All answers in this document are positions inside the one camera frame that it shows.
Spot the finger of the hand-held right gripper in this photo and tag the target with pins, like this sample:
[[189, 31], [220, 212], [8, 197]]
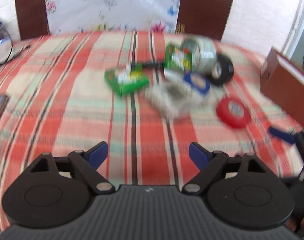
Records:
[[282, 133]]

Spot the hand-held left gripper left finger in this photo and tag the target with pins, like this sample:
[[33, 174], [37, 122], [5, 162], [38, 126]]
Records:
[[99, 153]]

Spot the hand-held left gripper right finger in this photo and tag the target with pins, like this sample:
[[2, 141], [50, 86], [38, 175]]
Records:
[[198, 152]]

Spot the green printed carton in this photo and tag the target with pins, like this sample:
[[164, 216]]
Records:
[[128, 78], [178, 57]]

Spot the brown cardboard box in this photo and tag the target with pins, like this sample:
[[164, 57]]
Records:
[[284, 85]]

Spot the red tape roll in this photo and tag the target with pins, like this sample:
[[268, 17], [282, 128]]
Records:
[[233, 112]]

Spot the plaid red blanket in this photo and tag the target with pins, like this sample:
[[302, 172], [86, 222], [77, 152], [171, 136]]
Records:
[[67, 105]]

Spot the blue and white box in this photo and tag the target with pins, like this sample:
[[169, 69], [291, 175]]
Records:
[[195, 81]]

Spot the black tape roll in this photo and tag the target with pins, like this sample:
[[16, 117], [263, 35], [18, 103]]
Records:
[[224, 71]]

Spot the clear packing tape roll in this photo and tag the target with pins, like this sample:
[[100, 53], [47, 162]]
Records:
[[203, 52]]

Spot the brown chair backrest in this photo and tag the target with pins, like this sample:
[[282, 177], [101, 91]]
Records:
[[204, 7]]

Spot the floral white plastic bag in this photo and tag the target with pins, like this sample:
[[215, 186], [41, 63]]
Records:
[[112, 5]]

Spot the brown wooden chair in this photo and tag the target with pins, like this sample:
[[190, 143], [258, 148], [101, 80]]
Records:
[[32, 10]]

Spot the white window frame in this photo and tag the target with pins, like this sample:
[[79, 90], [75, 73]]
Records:
[[298, 17]]

